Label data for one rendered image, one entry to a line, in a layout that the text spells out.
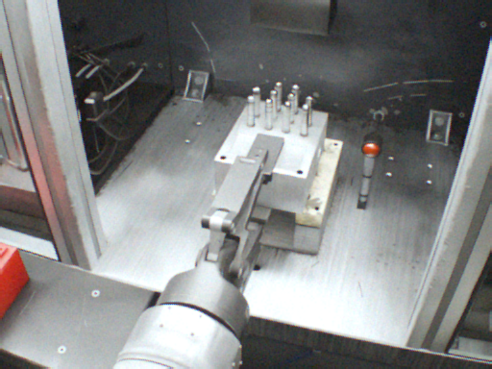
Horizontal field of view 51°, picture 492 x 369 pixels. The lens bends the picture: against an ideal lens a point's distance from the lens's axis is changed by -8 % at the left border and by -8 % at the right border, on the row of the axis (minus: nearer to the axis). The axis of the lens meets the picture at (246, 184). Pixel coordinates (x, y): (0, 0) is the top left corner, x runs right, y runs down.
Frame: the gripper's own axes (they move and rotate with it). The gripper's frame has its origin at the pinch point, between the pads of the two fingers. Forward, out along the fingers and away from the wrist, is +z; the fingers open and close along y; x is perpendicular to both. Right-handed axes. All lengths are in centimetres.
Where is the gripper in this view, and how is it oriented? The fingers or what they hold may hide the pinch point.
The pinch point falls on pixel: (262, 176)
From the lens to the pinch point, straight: 57.6
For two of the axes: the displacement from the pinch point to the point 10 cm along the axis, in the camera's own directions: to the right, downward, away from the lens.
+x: -9.6, -1.9, 2.2
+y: 0.0, -7.5, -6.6
